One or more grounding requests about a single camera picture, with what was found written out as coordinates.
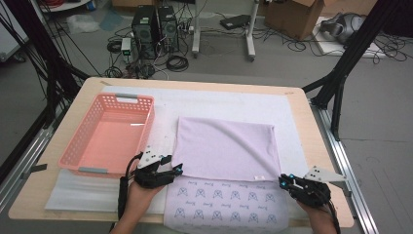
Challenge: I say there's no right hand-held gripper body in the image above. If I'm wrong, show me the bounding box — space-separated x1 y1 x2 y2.
286 165 348 209

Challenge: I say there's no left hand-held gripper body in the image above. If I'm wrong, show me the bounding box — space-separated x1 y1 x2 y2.
133 144 176 190

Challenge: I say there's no pink plastic basket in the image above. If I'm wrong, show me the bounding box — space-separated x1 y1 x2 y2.
57 92 156 180

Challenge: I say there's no lilac printed towel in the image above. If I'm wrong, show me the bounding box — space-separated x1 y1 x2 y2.
163 116 290 234

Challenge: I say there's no person's right hand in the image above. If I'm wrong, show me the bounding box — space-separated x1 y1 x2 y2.
296 199 336 226

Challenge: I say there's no person's left hand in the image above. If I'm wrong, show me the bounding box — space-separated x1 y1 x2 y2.
125 179 166 218

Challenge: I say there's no white grid mat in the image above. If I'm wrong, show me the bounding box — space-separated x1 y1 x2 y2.
44 85 310 219

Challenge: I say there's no white adapter box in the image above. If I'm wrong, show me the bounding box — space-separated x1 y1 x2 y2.
120 37 132 57

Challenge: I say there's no black computer tower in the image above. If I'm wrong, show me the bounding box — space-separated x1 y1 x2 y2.
158 5 180 54
131 5 160 60

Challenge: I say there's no white stand leg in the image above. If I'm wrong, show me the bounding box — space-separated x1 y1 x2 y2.
244 0 260 62
191 0 203 59

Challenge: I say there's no white flat board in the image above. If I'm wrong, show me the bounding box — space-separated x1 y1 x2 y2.
313 16 388 59

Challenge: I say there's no black flat box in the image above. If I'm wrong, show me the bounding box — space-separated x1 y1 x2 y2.
219 14 251 31

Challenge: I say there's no brown cardboard box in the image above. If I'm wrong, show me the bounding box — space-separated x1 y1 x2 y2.
264 0 325 42

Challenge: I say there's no clear plastic bag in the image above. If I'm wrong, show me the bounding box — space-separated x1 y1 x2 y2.
66 13 101 35

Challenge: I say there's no grey rounded device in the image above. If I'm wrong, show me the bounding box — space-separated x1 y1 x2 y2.
319 12 366 45

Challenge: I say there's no black sleeved gripper cable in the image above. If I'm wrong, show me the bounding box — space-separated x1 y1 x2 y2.
325 194 343 234
117 151 144 220

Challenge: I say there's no grey metal bracket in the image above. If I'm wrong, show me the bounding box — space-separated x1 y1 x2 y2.
21 163 49 180
335 180 353 198

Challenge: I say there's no aluminium rail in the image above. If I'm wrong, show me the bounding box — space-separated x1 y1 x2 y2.
310 103 379 234
0 106 66 214

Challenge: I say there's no coil of black cable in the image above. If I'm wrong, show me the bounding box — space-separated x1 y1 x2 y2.
166 55 190 73

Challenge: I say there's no black frame post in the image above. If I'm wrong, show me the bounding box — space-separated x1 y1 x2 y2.
3 0 91 128
301 0 403 142

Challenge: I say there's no tangle of black floor cables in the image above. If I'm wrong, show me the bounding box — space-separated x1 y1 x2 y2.
252 25 411 66

